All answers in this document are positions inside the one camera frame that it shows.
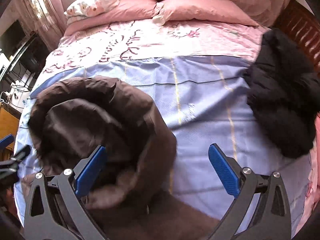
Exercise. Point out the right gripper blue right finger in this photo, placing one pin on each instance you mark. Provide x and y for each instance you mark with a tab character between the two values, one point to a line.
271	218

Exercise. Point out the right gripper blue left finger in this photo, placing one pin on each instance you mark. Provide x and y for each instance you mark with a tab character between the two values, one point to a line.
54	209

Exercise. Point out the brown hooded puffer jacket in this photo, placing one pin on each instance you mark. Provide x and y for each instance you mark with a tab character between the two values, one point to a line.
128	200

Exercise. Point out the white floral paper bag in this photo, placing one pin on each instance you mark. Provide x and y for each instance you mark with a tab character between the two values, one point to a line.
18	97

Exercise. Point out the black desk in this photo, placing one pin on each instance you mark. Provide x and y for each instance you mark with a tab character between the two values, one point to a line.
26	64

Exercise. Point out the black puffer jacket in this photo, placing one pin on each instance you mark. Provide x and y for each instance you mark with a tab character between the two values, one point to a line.
284	94

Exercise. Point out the black computer monitor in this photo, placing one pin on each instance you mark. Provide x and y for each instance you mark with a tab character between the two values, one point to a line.
12	38

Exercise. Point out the blue and pink bedspread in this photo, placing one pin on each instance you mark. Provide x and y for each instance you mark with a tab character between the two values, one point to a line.
194	72

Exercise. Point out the pink floral curtain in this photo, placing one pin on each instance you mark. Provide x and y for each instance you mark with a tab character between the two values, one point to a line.
45	12

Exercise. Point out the white patterned pillow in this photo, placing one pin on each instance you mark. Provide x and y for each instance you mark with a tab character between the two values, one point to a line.
90	8

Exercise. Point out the dark wooden headboard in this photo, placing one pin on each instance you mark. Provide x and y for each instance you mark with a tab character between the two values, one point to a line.
301	26

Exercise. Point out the pink pillow left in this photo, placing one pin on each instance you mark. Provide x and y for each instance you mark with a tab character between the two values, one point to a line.
127	10

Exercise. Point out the pink pillow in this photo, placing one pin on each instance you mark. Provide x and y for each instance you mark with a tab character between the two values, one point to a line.
127	10
205	10

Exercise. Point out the pink pillow right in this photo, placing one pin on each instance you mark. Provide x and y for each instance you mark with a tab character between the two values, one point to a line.
205	10

